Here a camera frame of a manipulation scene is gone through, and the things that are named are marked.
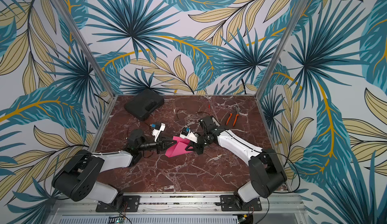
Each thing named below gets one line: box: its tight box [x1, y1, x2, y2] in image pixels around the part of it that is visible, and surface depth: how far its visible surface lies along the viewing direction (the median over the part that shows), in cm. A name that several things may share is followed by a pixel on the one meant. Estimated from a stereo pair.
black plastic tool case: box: [124, 88, 165, 122], surface depth 109 cm
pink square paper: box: [164, 135, 193, 158], surface depth 80 cm
